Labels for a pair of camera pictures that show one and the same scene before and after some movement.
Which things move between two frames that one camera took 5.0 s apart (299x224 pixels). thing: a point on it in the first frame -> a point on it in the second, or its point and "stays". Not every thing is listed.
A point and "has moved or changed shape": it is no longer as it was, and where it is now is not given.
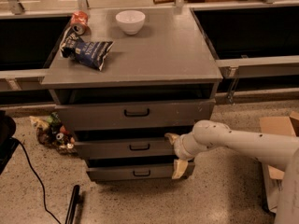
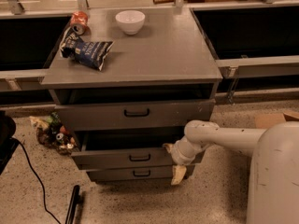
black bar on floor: [73, 204] stays
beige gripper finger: [172, 137] -> [168, 147]
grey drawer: [124, 148] has moved or changed shape
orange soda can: [78, 22] stays
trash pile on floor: [50, 132] stays
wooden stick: [163, 0] stays
